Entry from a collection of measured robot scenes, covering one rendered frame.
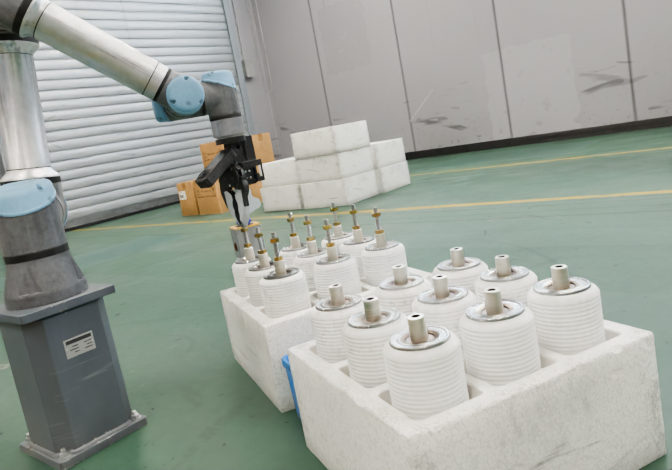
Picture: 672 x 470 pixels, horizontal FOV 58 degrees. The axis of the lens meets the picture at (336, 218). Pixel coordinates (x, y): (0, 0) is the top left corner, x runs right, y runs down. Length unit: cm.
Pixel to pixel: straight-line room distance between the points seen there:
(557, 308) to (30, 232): 92
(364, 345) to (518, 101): 583
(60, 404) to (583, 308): 93
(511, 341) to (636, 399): 21
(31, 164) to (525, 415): 106
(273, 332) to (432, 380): 51
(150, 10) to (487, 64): 384
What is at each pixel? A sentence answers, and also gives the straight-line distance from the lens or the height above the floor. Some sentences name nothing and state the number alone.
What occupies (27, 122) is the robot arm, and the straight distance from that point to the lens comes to 141.
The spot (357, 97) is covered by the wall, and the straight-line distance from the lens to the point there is 758.
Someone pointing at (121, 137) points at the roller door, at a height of 85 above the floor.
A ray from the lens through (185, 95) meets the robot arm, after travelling 126.
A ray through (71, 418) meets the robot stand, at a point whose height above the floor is 8.
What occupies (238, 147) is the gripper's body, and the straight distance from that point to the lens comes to 145.
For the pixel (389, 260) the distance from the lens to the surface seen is 129.
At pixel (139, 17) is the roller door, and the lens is 748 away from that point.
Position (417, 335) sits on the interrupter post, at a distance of 75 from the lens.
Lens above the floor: 52
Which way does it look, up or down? 8 degrees down
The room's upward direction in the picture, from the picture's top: 11 degrees counter-clockwise
